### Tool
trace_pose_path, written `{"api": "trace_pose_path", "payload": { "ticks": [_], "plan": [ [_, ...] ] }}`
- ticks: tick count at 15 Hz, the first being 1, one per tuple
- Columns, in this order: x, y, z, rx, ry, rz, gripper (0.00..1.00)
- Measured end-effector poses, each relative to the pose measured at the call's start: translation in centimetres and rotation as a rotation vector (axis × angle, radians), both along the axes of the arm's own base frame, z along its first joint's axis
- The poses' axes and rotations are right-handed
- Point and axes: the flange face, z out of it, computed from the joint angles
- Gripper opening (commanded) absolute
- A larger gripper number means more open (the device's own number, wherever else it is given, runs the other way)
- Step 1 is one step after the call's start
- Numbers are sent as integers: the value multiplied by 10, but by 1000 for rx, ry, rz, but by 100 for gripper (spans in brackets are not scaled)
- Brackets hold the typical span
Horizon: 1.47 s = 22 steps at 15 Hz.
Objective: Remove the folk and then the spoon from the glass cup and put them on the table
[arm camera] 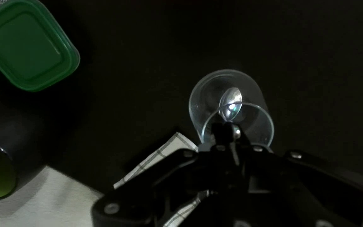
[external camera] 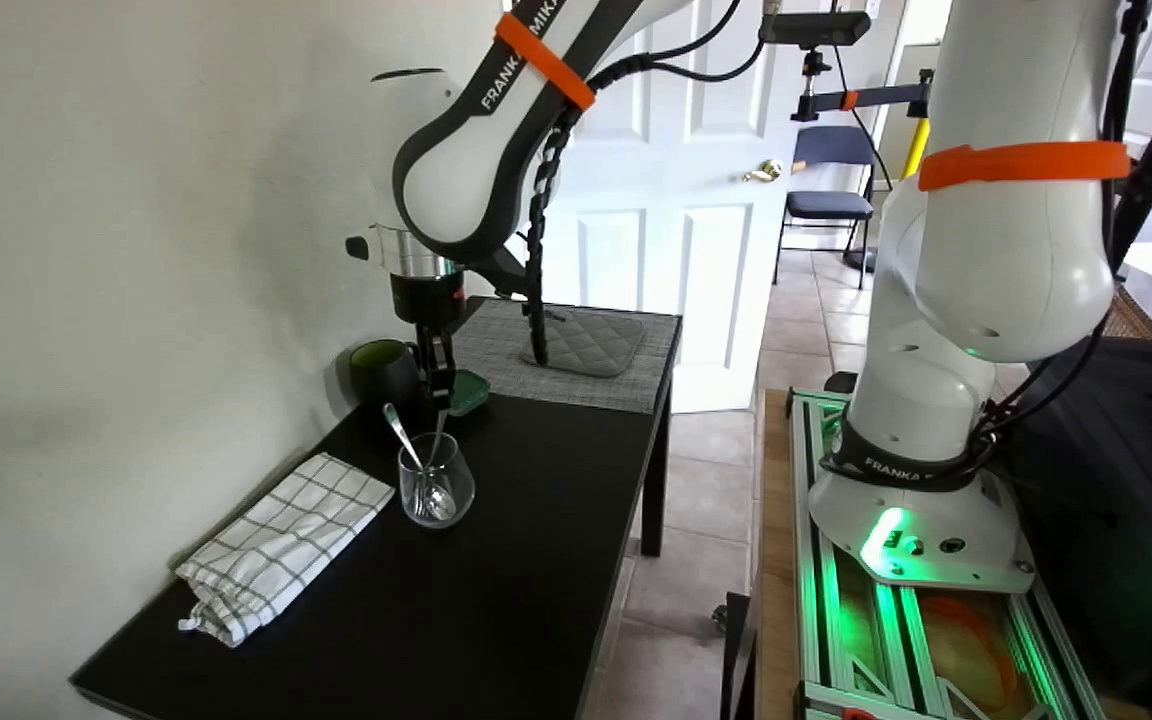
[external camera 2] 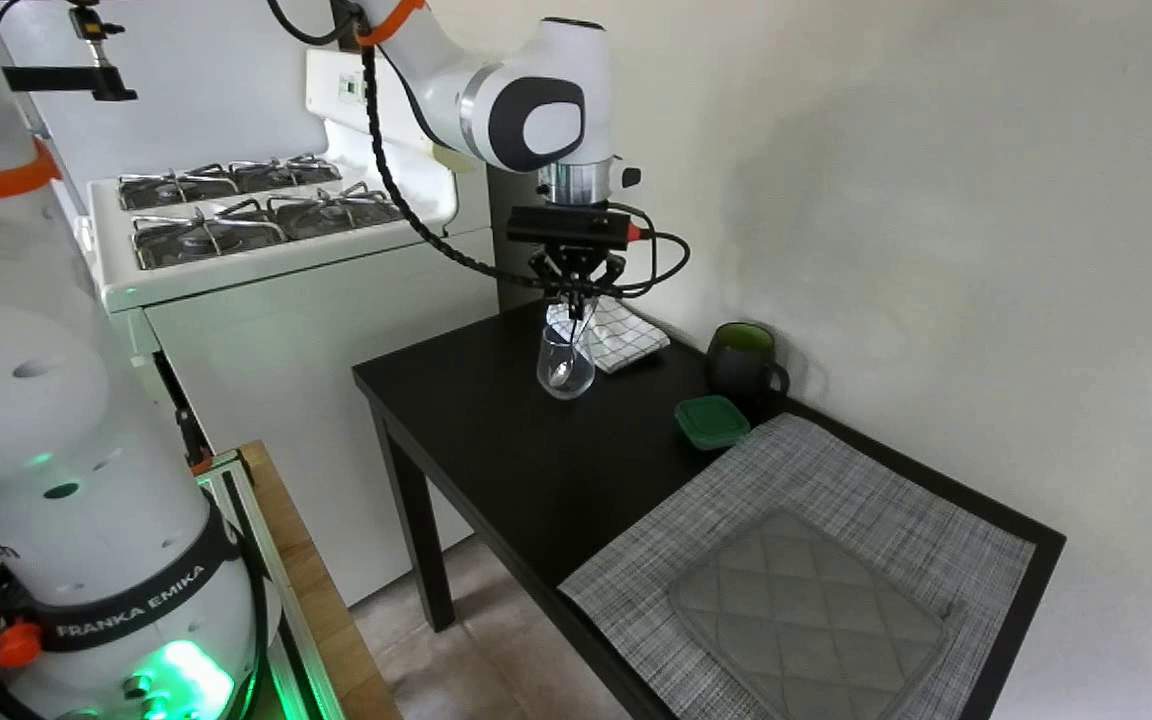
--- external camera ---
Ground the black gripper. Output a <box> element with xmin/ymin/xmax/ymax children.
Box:
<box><xmin>392</xmin><ymin>272</ymin><xmax>462</xmax><ymax>408</ymax></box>

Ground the clear glass cup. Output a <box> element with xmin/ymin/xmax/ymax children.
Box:
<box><xmin>392</xmin><ymin>430</ymin><xmax>481</xmax><ymax>534</ymax></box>

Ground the grey woven placemat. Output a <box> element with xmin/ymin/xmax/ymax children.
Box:
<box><xmin>446</xmin><ymin>295</ymin><xmax>683</xmax><ymax>416</ymax></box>

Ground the dark green bowl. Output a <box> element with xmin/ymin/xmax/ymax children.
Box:
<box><xmin>335</xmin><ymin>338</ymin><xmax>425</xmax><ymax>413</ymax></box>

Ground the grey quilted pot holder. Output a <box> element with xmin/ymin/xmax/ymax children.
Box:
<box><xmin>520</xmin><ymin>310</ymin><xmax>646</xmax><ymax>386</ymax></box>

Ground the white checkered dish towel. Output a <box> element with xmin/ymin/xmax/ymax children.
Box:
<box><xmin>171</xmin><ymin>448</ymin><xmax>400</xmax><ymax>652</ymax></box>

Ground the white panel door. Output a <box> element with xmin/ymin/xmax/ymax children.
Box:
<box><xmin>520</xmin><ymin>0</ymin><xmax>791</xmax><ymax>416</ymax></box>

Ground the black metal stand foot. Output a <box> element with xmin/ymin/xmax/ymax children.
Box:
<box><xmin>713</xmin><ymin>594</ymin><xmax>756</xmax><ymax>720</ymax></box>

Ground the blue chair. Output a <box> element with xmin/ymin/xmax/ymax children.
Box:
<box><xmin>773</xmin><ymin>121</ymin><xmax>878</xmax><ymax>293</ymax></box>

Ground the yellow stand with hazard tape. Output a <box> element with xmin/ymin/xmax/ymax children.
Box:
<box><xmin>898</xmin><ymin>118</ymin><xmax>938</xmax><ymax>184</ymax></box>

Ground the black side table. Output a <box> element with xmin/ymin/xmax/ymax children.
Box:
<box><xmin>999</xmin><ymin>331</ymin><xmax>1152</xmax><ymax>720</ymax></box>

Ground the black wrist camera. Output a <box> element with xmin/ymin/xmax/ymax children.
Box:
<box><xmin>473</xmin><ymin>248</ymin><xmax>534</xmax><ymax>300</ymax></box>

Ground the black braided cable bundle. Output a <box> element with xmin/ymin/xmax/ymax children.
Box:
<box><xmin>520</xmin><ymin>118</ymin><xmax>584</xmax><ymax>372</ymax></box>

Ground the orange velcro strap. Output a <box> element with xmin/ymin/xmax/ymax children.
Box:
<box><xmin>915</xmin><ymin>138</ymin><xmax>1137</xmax><ymax>196</ymax></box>
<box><xmin>490</xmin><ymin>11</ymin><xmax>598</xmax><ymax>118</ymax></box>

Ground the black stereo camera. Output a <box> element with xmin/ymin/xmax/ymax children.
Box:
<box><xmin>756</xmin><ymin>9</ymin><xmax>875</xmax><ymax>52</ymax></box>

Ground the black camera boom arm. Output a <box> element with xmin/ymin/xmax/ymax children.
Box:
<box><xmin>789</xmin><ymin>69</ymin><xmax>935</xmax><ymax>129</ymax></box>

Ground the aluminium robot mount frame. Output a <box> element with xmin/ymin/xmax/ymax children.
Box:
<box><xmin>789</xmin><ymin>390</ymin><xmax>1109</xmax><ymax>720</ymax></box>

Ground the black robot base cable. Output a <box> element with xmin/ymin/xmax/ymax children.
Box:
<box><xmin>984</xmin><ymin>304</ymin><xmax>1120</xmax><ymax>448</ymax></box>

